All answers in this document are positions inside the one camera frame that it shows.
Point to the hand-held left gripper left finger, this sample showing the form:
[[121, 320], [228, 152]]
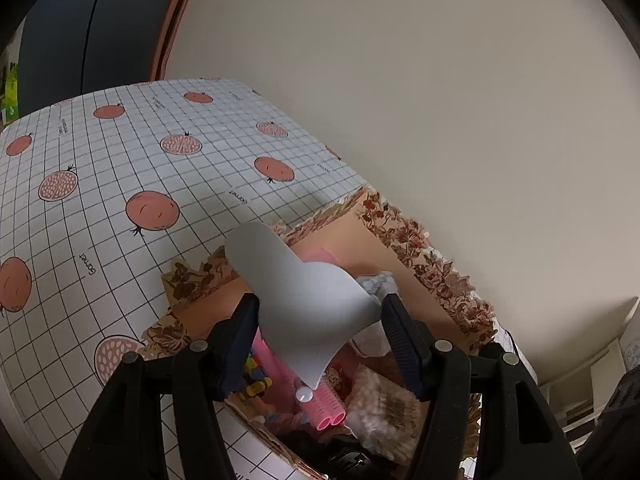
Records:
[[240, 345]]

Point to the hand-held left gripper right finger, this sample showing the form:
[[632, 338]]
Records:
[[405, 350]]

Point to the colourful plastic block toy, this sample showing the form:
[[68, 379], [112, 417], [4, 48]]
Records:
[[257, 375]]

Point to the bag of cotton swabs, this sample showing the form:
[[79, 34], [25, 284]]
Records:
[[385, 410]]

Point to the white paper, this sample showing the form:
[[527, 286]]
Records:
[[375, 285]]

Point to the pastel pipe cleaner figure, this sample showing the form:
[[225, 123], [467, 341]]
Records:
[[265, 412]]

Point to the white heart-shaped paper card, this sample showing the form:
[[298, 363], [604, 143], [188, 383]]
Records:
[[300, 300]]

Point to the pink hair roller clip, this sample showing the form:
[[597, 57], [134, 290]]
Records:
[[325, 405]]

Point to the floral cardboard gift box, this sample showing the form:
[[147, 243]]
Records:
[[410, 250]]

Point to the black toy car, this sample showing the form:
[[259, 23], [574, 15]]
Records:
[[347, 465]]

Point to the fruit print checkered desktop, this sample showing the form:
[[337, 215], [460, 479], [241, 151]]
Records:
[[125, 150]]

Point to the white shelf unit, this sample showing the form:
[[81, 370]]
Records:
[[595, 375]]

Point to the dark door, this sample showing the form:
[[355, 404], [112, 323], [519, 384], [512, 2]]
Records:
[[90, 45]]

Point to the green packet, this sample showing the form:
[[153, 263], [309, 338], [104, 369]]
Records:
[[11, 92]]

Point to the pink door frame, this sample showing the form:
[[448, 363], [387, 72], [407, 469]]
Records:
[[170, 30]]

